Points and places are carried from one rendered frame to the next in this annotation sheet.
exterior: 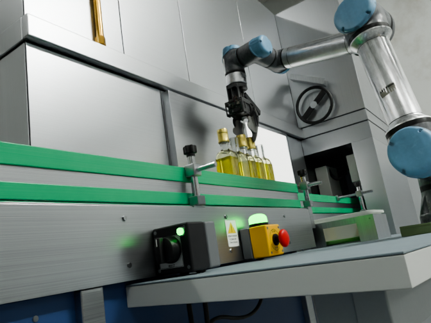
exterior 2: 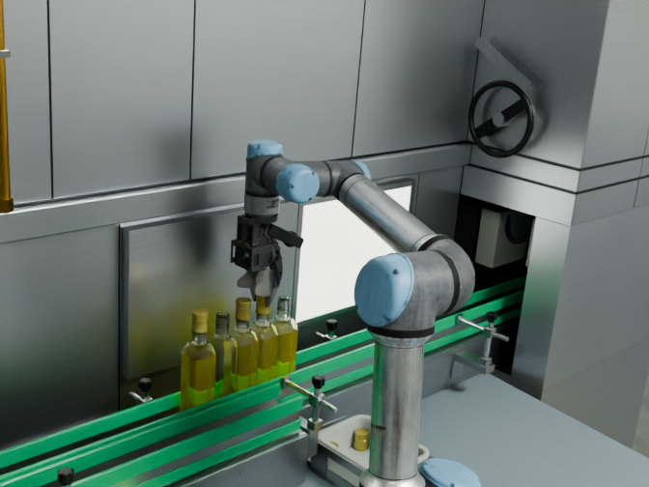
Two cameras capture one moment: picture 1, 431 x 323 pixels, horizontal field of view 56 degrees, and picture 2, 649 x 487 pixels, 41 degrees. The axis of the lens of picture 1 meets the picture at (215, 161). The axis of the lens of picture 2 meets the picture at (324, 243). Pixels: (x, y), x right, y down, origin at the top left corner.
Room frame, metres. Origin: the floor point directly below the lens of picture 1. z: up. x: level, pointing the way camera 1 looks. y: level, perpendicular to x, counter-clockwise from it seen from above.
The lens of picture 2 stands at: (-0.34, -0.61, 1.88)
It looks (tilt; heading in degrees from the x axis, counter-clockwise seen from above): 18 degrees down; 12
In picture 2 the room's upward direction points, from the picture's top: 5 degrees clockwise
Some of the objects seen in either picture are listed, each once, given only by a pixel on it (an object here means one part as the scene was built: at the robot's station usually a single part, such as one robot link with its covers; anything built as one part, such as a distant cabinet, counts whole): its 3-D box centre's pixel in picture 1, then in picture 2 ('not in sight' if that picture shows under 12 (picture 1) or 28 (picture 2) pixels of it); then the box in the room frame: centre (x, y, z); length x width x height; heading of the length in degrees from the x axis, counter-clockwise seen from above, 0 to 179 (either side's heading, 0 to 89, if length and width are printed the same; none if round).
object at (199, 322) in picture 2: (222, 136); (199, 321); (1.25, -0.04, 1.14); 0.04 x 0.04 x 0.04
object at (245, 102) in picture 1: (238, 102); (257, 240); (1.37, -0.12, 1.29); 0.09 x 0.08 x 0.12; 148
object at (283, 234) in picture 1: (279, 238); not in sight; (0.93, -0.12, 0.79); 0.04 x 0.03 x 0.04; 147
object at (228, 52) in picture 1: (233, 61); (265, 167); (1.37, -0.12, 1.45); 0.09 x 0.08 x 0.11; 48
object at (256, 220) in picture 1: (258, 220); not in sight; (0.96, -0.08, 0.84); 0.04 x 0.04 x 0.03
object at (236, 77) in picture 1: (236, 81); (263, 204); (1.37, -0.12, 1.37); 0.08 x 0.08 x 0.05
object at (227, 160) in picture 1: (230, 182); (197, 386); (1.25, -0.04, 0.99); 0.06 x 0.06 x 0.21; 57
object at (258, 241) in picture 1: (262, 242); not in sight; (0.96, -0.08, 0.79); 0.07 x 0.07 x 0.07; 57
